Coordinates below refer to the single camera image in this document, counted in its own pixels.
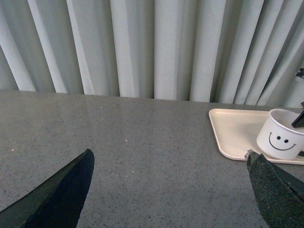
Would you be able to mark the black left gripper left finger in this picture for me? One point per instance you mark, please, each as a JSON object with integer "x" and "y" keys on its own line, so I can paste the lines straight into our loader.
{"x": 57, "y": 202}

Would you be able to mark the white smiley mug black handle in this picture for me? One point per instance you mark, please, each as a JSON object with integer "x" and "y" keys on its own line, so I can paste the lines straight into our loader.
{"x": 278, "y": 138}

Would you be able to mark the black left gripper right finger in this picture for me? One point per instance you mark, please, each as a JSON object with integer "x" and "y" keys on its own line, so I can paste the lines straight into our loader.
{"x": 279, "y": 195}

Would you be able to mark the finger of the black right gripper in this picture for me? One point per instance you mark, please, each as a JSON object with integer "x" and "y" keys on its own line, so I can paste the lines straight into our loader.
{"x": 299, "y": 121}

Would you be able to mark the beige rectangular plastic tray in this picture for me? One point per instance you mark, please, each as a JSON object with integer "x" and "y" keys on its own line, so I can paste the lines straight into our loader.
{"x": 236, "y": 132}

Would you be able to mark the light grey pleated curtain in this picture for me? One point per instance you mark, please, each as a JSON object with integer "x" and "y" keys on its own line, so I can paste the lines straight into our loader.
{"x": 244, "y": 52}

